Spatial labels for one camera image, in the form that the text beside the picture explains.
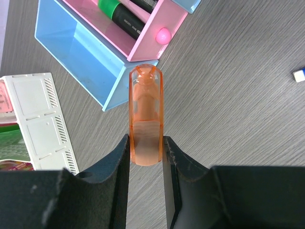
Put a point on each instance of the blue whiteboard marker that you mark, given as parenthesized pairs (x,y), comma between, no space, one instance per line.
(299,75)

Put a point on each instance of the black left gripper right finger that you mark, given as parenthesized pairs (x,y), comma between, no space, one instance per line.
(231,197)

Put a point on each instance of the white desk organizer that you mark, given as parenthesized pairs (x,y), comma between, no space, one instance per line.
(37,111)

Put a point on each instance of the orange marker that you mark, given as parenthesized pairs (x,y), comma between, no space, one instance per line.
(146,116)

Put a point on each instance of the green highlighter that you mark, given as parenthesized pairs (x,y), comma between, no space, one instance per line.
(122,16)

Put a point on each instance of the green notebook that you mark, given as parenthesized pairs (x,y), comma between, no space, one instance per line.
(12,145)

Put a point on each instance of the pastel four-drawer organizer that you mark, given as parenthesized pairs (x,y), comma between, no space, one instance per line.
(96,51)

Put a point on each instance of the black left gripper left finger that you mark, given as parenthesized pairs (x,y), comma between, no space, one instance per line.
(95,198)

